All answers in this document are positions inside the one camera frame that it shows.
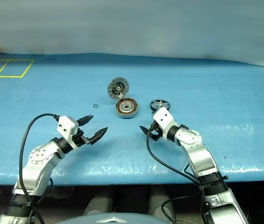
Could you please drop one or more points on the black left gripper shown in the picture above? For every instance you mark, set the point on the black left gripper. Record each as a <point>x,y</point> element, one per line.
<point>80,138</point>

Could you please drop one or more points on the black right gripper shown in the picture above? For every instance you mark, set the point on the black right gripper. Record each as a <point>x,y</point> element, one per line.
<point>158,133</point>

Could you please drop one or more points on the black spoked motor rotor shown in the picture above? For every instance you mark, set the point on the black spoked motor rotor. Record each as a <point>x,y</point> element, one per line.
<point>159,101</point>

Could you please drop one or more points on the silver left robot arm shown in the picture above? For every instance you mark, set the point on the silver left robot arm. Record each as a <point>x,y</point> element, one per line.
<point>38,161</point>

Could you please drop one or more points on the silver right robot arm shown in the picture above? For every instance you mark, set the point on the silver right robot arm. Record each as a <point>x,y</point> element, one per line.
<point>199,156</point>

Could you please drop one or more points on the copper wound stator ring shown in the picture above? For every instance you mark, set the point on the copper wound stator ring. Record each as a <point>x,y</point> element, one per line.
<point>122,112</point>

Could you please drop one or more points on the silver motor cover circuit board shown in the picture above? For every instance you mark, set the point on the silver motor cover circuit board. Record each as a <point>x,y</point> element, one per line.
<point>118,88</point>

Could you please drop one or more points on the dark grey rounded shape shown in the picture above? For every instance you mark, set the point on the dark grey rounded shape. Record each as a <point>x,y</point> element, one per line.
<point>99,205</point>
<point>161,205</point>

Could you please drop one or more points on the grey robot torso with logo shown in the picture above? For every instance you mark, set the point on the grey robot torso with logo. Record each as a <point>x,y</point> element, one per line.
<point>108,220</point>

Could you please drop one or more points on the yellow tape double rectangle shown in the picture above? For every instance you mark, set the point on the yellow tape double rectangle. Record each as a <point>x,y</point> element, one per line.
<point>17,60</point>

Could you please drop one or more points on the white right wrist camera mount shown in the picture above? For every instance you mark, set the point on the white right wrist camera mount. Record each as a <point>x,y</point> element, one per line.
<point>163,116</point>

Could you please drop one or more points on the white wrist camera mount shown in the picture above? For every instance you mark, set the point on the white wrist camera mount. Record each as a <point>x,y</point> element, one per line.
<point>65,126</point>
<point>163,116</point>

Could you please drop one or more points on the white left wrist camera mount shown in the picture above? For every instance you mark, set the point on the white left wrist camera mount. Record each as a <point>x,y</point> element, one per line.
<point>65,126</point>

